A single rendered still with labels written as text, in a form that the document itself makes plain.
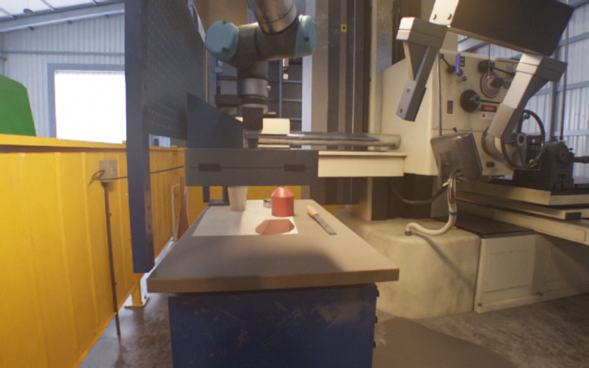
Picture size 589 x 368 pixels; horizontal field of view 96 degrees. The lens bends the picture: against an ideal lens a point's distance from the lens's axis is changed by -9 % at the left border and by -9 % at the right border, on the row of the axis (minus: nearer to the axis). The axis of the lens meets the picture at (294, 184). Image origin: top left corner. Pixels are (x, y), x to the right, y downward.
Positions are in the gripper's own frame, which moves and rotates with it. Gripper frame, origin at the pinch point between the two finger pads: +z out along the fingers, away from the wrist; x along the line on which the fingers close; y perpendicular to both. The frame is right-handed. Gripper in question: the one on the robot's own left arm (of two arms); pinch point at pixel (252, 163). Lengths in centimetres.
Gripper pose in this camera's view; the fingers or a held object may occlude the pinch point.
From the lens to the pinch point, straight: 74.3
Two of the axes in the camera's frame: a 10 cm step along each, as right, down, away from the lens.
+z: -0.1, 9.9, 1.1
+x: -1.4, -1.1, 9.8
